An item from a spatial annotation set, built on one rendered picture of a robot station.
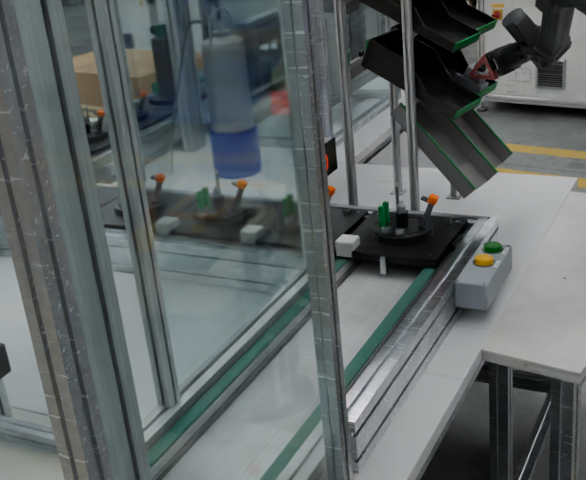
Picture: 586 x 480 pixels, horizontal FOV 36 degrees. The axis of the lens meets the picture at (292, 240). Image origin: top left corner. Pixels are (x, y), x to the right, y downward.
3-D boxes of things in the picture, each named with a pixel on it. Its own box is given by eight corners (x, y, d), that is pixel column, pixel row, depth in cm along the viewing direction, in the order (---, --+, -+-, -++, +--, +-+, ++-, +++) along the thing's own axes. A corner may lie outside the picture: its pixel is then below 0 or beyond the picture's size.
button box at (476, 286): (512, 269, 206) (512, 244, 203) (487, 311, 189) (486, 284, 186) (481, 266, 209) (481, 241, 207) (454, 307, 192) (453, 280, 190)
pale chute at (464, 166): (487, 181, 234) (498, 171, 231) (463, 199, 224) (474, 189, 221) (415, 100, 237) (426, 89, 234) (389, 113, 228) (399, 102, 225)
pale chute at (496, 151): (502, 163, 246) (513, 152, 243) (480, 178, 236) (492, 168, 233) (434, 85, 249) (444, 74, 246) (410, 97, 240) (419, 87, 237)
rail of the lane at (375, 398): (498, 255, 223) (498, 213, 218) (358, 473, 151) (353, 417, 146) (476, 252, 225) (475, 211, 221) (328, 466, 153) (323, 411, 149)
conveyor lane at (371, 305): (468, 260, 221) (467, 222, 217) (324, 465, 153) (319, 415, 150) (359, 249, 234) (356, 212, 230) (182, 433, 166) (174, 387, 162)
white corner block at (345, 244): (361, 250, 211) (360, 234, 209) (353, 259, 207) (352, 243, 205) (342, 249, 213) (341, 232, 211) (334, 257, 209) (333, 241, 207)
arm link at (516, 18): (545, 70, 212) (571, 43, 212) (517, 35, 208) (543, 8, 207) (519, 63, 223) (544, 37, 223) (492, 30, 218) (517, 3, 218)
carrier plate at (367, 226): (468, 227, 218) (468, 218, 217) (436, 269, 198) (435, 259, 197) (373, 218, 228) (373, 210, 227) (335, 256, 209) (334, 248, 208)
